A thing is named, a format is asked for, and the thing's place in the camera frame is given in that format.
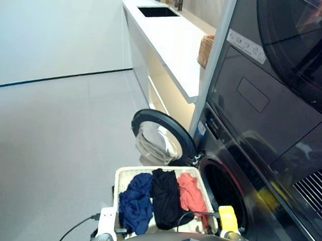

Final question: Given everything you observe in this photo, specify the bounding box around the dark blue garment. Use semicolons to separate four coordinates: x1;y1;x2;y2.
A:
116;171;156;236

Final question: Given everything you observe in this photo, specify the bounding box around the black garment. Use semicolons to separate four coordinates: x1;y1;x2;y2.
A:
148;167;196;232

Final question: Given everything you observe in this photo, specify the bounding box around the pale woven laundry basket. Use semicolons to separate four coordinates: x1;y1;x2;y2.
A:
110;162;223;241

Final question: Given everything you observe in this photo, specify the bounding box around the coral garment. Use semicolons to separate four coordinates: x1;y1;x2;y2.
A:
174;172;212;230

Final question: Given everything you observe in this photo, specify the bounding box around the round washing machine door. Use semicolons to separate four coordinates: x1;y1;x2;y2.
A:
128;107;202;168

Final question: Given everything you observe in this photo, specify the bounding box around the brown woven storage basket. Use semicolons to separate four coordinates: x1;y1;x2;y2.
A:
197;33;217;69

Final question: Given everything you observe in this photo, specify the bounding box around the white counter cabinet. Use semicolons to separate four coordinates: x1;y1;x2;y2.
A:
114;0;219;134

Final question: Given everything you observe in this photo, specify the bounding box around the dark stacked dryer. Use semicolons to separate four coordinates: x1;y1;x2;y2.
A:
198;0;322;226

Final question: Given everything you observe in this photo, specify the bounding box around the black sink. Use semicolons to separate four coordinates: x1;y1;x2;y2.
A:
136;5;182;20

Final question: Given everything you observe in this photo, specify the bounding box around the white warning sticker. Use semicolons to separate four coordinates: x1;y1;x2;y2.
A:
226;28;269;65

